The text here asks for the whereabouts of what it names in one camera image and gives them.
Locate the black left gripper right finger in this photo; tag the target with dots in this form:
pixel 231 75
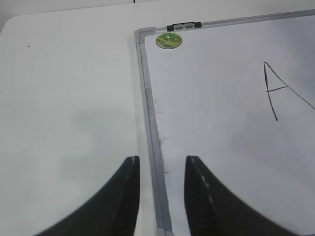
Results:
pixel 213 210

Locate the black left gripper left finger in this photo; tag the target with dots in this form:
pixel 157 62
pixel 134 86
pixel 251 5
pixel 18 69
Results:
pixel 112 211

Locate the round green magnet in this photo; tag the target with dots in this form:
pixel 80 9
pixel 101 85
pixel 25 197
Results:
pixel 169 41

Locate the white board with aluminium frame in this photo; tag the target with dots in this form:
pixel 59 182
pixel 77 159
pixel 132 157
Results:
pixel 239 94

